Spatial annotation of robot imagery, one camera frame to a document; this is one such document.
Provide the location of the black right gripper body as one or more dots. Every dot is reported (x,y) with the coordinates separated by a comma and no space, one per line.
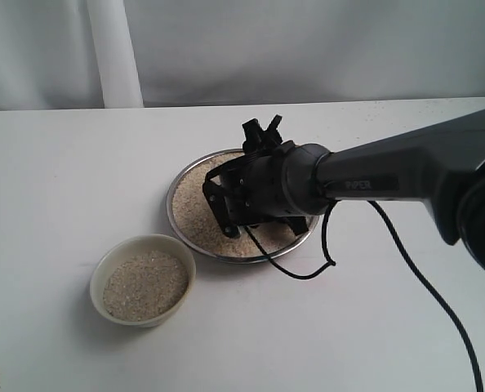
(258,183)

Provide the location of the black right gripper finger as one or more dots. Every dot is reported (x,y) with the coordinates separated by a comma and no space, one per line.
(252,132)
(297,224)

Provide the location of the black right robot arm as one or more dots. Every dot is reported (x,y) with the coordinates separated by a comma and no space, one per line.
(442,166)

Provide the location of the rice heap in tray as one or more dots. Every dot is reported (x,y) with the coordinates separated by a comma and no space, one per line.
(193,212)

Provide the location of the brown granular contents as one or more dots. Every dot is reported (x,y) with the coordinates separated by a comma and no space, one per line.
(145,287)

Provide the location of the cream ceramic floral bowl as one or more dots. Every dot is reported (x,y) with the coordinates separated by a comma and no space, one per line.
(125,251)

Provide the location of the round steel tray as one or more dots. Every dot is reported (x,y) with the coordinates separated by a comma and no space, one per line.
(173,216)

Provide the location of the white backdrop curtain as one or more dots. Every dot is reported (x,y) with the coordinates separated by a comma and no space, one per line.
(133,54)

